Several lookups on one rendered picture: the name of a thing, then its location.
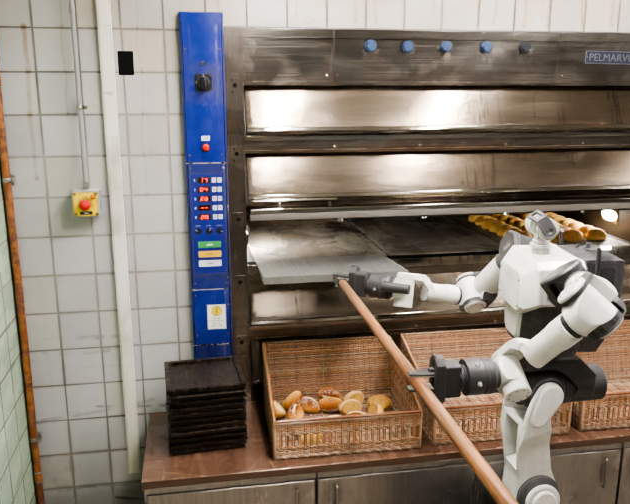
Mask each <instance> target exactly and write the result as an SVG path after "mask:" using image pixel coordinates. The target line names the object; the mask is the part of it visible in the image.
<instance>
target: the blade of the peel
mask: <svg viewBox="0 0 630 504"><path fill-rule="evenodd" d="M255 261H256V263H257V266H258V269H259V272H260V275H261V278H262V281H263V283H264V285H268V284H288V283H309V282H329V281H333V273H337V272H342V273H343V274H349V270H350V267H351V266H353V265H355V266H359V268H360V271H366V272H370V273H371V274H372V273H379V274H388V275H392V276H393V278H397V273H398V272H406V273H408V270H407V269H405V268H403V267H402V266H400V265H399V264H397V263H395V262H394V261H392V260H391V259H389V258H387V257H386V256H384V255H383V254H381V255H358V256H335V257H312V258H289V259H265V260H255Z"/></svg>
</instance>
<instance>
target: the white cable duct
mask: <svg viewBox="0 0 630 504"><path fill-rule="evenodd" d="M96 12H97V27H98V41H99V55H100V69H101V83H102V97H103V111H104V125H105V139H106V153H107V167H108V181H109V195H110V210H111V224H112V238H113V252H114V266H115V280H116V294H117V308H118V322H119V336H120V350H121V364H122V378H123V393H124V407H125V421H126V435H127V449H128V463H129V474H132V473H141V459H140V444H139V429H138V414H137V399H136V384H135V368H134V353H133V338H132V323H131V308H130V293H129V278H128V263H127V248H126V233H125V218H124V203H123V188H122V173H121V157H120V142H119V127H118V112H117V97H116V82H115V67H114V52H113V37H112V22H111V7H110V0H96Z"/></svg>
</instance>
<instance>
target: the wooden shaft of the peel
mask: <svg viewBox="0 0 630 504"><path fill-rule="evenodd" d="M338 284H339V286H340V288H341V289H342V290H343V292H344V293H345V294H346V296H347V297H348V299H349V300H350V301H351V303H352V304H353V306H354V307H355V308H356V310H357V311H358V312H359V314H360V315H361V317H362V318H363V319H364V321H365V322H366V323H367V325H368V326H369V328H370V329H371V330H372V332H373V333H374V335H375V336H376V337H377V339H378V340H379V341H380V343H381V344H382V346H383V347H384V348H385V350H386V351H387V352H388V354H389V355H390V357H391V358H392V359H393V361H394V362H395V364H396V365H397V366H398V368H399V369H400V370H401V372H402V373H403V375H404V376H405V377H406V379H407V380H408V381H409V383H410V384H411V386H412V387H413V388H414V390H415V391H416V393H417V394H418V395H419V397H420V398H421V399H422V401H423V402H424V404H425V405H426V406H427V408H428V409H429V410H430V412H431V413H432V415H433V416H434V417H435V419H436V420H437V422H438V423H439V424H440V426H441V427H442V428H443V430H444V431H445V433H446V434H447V435H448V437H449V438H450V439H451V441H452V442H453V444H454V445H455V446H456V448H457V449H458V451H459V452H460V453H461V455H462V456H463V457H464V459H465V460H466V462H467V463H468V464H469V466H470V467H471V468H472V470H473V471H474V473H475V474H476V475H477V477H478V478H479V480H480V481H481V482H482V484H483V485H484V486H485V488H486V489H487V491H488V492H489V493H490V495H491V496H492V497H493V499H494V500H495V502H496V503H497V504H519V503H518V502H517V500H516V499H515V498H514V497H513V495H512V494H511V493H510V491H509V490H508V489H507V488H506V486H505V485H504V484H503V482H502V481H501V480H500V479H499V477H498V476H497V475H496V473H495V472H494V471H493V470H492V468H491V467H490V466H489V464H488V463H487V462H486V461H485V459H484V458H483V457H482V455H481V454H480V453H479V452H478V450H477V449H476V448H475V446H474V445H473V444H472V443H471V441H470V440H469V439H468V437H467V436H466V435H465V434H464V432H463V431H462V430H461V428H460V427H459V426H458V425H457V423H456V422H455V421H454V419H453V418H452V417H451V415H450V414H449V413H448V412H447V410H446V409H445V408H444V406H443V405H442V404H441V403H440V401H439V400H438V399H437V397H436V396H435V395H434V394H433V392H432V391H431V390H430V388H429V387H428V386H427V385H426V383H425V382H424V381H423V379H422V378H410V377H409V376H408V375H407V372H408V371H414V370H415V369H414V368H413V367H412V365H411V364H410V363H409V361H408V360H407V359H406V358H405V356H404V355H403V354H402V352H401V351H400V350H399V349H398V347H397V346H396V345H395V343H394V342H393V341H392V340H391V338H390V337H389V336H388V334H387V333H386V332H385V331H384V329H383V328H382V327H381V325H380V324H379V323H378V322H377V320H376V319H375V318H374V316H373V315H372V314H371V313H370V311H369V310H368V309H367V307H366V306H365V305H364V303H363V302H362V301H361V300H360V298H359V297H358V296H357V294H356V293H355V292H354V291H353V289H352V288H351V287H350V285H349V284H348V283H347V282H346V280H344V279H341V280H340V281H339V283H338Z"/></svg>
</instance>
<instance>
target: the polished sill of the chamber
mask: <svg viewBox="0 0 630 504"><path fill-rule="evenodd" d="M599 248H602V249H603V250H605V251H607V252H608V253H610V254H612V255H614V256H616V257H630V245H623V246H600V247H599ZM498 254H499V251H485V252H462V253H439V254H416V255H393V256H386V257H387V258H389V259H391V260H392V261H394V262H395V263H397V264H399V265H400V266H402V267H421V266H442V265H464V264H485V263H490V262H491V261H492V260H493V259H494V258H495V257H496V256H497V255H498ZM247 263H248V275H249V274H260V272H259V269H258V266H257V263H256V261H255V262H247Z"/></svg>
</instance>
